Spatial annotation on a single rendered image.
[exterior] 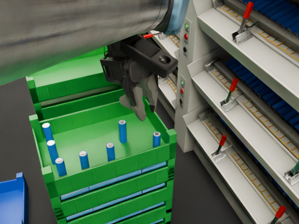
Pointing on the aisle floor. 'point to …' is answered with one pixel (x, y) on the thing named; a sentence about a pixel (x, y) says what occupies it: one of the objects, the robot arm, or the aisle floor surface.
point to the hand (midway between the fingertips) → (149, 111)
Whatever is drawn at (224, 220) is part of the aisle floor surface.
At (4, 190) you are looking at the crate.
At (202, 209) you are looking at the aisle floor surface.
